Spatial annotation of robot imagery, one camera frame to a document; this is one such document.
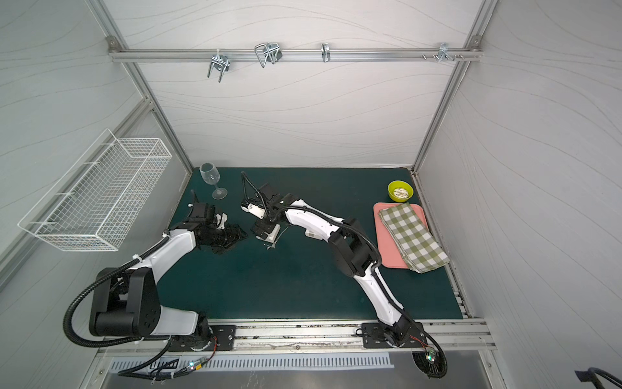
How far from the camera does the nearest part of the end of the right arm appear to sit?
2.27 feet

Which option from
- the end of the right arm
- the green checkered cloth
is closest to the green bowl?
the green checkered cloth

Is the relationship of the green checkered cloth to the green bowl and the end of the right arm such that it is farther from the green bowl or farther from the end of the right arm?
the end of the right arm

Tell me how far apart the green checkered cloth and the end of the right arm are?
49cm

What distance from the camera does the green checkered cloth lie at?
90 cm
